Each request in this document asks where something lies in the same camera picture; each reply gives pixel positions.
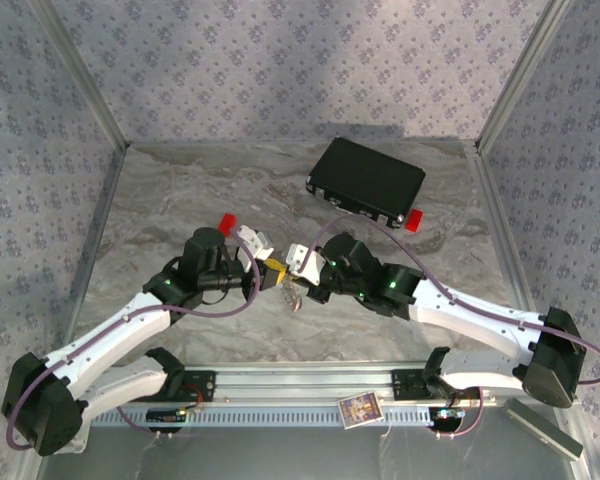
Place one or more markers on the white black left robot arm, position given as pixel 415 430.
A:
pixel 110 327

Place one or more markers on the aluminium frame post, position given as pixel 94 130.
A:
pixel 523 75

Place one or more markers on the black case with metal latches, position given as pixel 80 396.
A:
pixel 365 180

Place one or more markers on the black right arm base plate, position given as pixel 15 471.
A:
pixel 405 385

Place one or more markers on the grey metal bar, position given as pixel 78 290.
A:
pixel 540 425

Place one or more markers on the small printed card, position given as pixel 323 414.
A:
pixel 360 410

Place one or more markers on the aluminium table edge rail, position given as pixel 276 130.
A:
pixel 99 240
pixel 500 230

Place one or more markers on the plain red block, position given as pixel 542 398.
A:
pixel 227 224

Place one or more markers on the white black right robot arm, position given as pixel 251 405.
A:
pixel 480 320

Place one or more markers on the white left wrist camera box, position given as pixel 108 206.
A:
pixel 260 245

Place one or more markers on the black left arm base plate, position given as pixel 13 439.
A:
pixel 205 385

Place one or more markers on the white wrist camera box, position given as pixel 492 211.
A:
pixel 260 245
pixel 305 267

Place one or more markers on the red studded toy brick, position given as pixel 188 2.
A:
pixel 414 221

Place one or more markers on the small black circuit board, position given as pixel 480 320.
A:
pixel 165 416
pixel 447 416

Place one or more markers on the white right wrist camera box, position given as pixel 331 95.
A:
pixel 305 267

